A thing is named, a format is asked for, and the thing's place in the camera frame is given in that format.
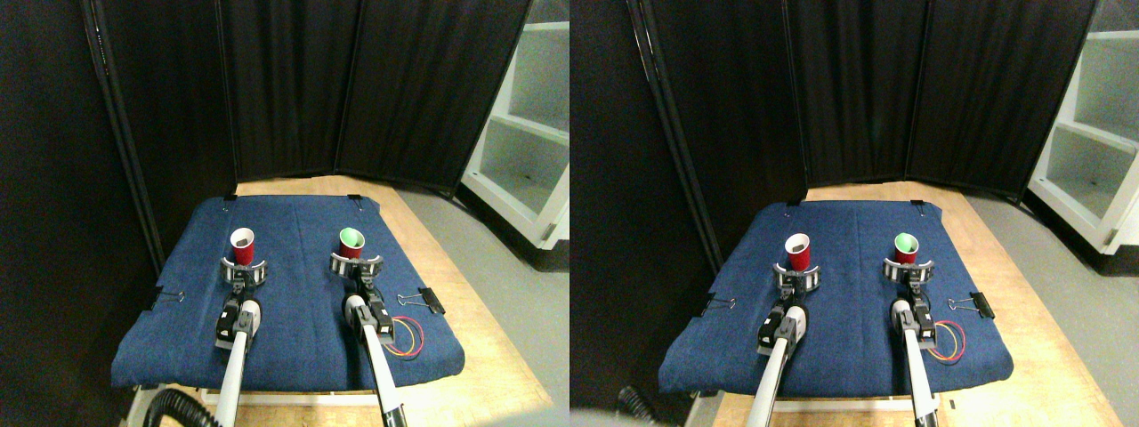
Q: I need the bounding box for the white shelf unit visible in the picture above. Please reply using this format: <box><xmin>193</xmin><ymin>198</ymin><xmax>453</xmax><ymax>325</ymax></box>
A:
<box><xmin>1026</xmin><ymin>31</ymin><xmax>1139</xmax><ymax>256</ymax></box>
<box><xmin>460</xmin><ymin>22</ymin><xmax>570</xmax><ymax>250</ymax></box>

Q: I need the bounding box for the black ribbed hose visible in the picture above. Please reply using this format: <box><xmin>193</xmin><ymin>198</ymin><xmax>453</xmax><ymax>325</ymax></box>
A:
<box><xmin>145</xmin><ymin>389</ymin><xmax>219</xmax><ymax>427</ymax></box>
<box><xmin>618</xmin><ymin>387</ymin><xmax>659</xmax><ymax>424</ymax></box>

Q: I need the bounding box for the dark blue cloth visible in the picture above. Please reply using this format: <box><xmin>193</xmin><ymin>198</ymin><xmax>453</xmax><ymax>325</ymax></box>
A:
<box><xmin>111</xmin><ymin>192</ymin><xmax>466</xmax><ymax>392</ymax></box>
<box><xmin>658</xmin><ymin>197</ymin><xmax>1014</xmax><ymax>398</ymax></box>

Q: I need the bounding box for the red wire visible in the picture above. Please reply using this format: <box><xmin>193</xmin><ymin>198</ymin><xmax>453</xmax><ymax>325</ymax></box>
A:
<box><xmin>392</xmin><ymin>316</ymin><xmax>426</xmax><ymax>359</ymax></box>
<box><xmin>930</xmin><ymin>320</ymin><xmax>967</xmax><ymax>366</ymax></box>

